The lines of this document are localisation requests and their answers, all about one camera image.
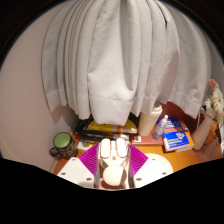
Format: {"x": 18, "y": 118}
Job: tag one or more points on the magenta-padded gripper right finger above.
{"x": 150, "y": 170}

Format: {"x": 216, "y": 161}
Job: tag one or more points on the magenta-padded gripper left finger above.
{"x": 78, "y": 170}

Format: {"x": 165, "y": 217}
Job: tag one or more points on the white computer mouse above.
{"x": 114, "y": 166}

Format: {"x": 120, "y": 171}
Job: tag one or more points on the dark mug green inside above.
{"x": 65, "y": 145}

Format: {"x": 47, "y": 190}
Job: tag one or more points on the dark red book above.
{"x": 146, "y": 140}

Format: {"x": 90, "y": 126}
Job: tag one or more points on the blue book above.
{"x": 175, "y": 138}

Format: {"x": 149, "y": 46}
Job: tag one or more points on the clear spray bottle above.
{"x": 159, "y": 130}

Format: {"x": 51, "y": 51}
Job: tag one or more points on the cream travel tumbler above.
{"x": 148, "y": 121}

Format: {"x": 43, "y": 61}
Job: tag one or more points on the orange book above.
{"x": 190, "y": 138}

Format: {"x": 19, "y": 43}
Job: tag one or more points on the white jug vase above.
{"x": 202, "y": 133}

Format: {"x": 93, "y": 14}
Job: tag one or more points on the white curtain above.
{"x": 120, "y": 60}

